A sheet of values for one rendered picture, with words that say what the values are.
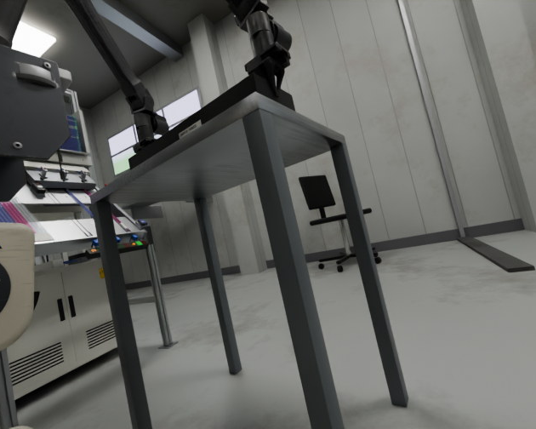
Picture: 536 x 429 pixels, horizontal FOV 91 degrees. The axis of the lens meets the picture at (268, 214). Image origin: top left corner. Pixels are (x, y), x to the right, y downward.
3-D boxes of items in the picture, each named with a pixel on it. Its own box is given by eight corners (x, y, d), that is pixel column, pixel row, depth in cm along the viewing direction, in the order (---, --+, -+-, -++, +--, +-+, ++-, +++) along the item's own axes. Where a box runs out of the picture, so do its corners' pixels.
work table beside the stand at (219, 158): (369, 592, 40) (255, 90, 44) (136, 450, 80) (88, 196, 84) (408, 398, 76) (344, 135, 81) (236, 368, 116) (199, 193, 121)
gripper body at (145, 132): (149, 153, 103) (145, 135, 103) (163, 144, 97) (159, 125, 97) (133, 151, 98) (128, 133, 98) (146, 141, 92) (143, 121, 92)
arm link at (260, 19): (240, 20, 66) (256, 2, 62) (259, 31, 71) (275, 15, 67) (247, 46, 65) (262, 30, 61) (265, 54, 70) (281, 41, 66)
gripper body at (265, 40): (259, 81, 70) (253, 55, 71) (292, 60, 65) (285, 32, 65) (244, 72, 65) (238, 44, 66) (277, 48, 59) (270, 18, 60)
